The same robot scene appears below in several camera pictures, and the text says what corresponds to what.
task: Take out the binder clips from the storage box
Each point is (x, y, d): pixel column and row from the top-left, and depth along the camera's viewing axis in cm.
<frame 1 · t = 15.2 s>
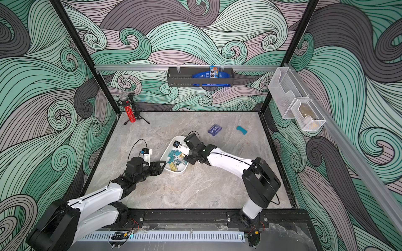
left hand: (162, 161, 85), fingers open
right hand: (189, 150, 87), fingers closed
white plastic storage box: (169, 148, 95), point 6 cm above the table
black microphone tripod stand: (130, 96, 102), point 23 cm above the table
blue playing card box: (214, 129, 109), point 3 cm above the table
teal tape dispenser piece: (241, 128, 111), on the table

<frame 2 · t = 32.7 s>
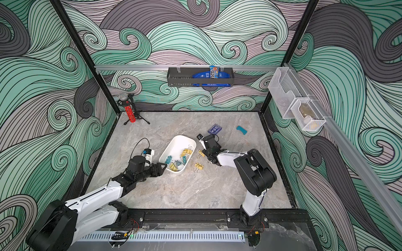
left hand: (162, 163, 85), fingers open
right hand: (213, 143, 97), fingers closed
white plastic storage box: (177, 153, 98), on the table
yellow binder clip: (199, 166, 91), point 3 cm above the table
yellow binder clip centre: (188, 150, 97), point 3 cm above the table
the other named things where they were.

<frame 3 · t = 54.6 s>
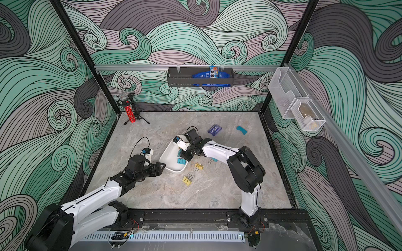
left hand: (161, 163, 85), fingers open
right hand: (184, 152, 92), fingers open
yellow binder clip left: (187, 181, 86), point 2 cm above the table
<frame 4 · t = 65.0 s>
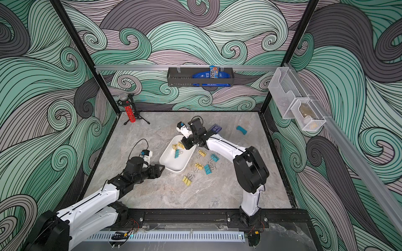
left hand: (160, 165, 84), fingers open
right hand: (184, 139, 90), fingers closed
teal binder clip: (208, 168, 92), on the table
yellow binder clip right: (202, 152, 98), point 2 cm above the table
